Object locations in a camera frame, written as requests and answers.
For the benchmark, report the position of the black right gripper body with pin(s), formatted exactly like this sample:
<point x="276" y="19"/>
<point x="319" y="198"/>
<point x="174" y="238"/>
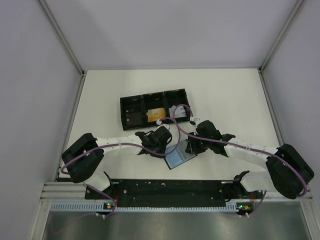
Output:
<point x="198" y="144"/>

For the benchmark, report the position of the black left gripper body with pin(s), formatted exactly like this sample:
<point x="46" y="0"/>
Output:
<point x="160" y="148"/>

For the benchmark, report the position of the blue leather card holder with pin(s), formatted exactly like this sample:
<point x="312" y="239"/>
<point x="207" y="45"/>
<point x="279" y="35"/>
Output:
<point x="179" y="156"/>

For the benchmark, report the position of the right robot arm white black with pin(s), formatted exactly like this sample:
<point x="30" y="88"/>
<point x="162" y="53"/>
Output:
<point x="283" y="168"/>

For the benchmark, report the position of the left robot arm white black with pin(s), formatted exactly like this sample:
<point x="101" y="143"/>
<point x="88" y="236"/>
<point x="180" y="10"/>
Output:
<point x="82" y="159"/>

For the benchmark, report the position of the black three-compartment tray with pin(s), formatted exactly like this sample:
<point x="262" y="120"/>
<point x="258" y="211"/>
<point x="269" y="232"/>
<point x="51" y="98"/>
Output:
<point x="133" y="109"/>

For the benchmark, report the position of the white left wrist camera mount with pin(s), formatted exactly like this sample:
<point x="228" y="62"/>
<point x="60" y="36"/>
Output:
<point x="159" y="124"/>

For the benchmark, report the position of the aluminium frame rail right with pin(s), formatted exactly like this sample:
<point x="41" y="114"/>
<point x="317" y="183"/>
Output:
<point x="269" y="74"/>

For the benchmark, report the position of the aluminium frame rail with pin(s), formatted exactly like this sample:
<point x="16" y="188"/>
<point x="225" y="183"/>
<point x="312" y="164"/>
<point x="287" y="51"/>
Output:
<point x="56" y="88"/>
<point x="269" y="74"/>
<point x="68" y="191"/>

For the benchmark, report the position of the aluminium frame rail left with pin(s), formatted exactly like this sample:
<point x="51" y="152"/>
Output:
<point x="56" y="88"/>

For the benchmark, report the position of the white slotted cable duct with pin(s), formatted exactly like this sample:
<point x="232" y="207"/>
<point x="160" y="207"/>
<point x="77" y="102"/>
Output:
<point x="106" y="207"/>

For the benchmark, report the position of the aluminium front frame rail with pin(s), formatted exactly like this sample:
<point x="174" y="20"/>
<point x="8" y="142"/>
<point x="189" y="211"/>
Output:
<point x="68" y="191"/>

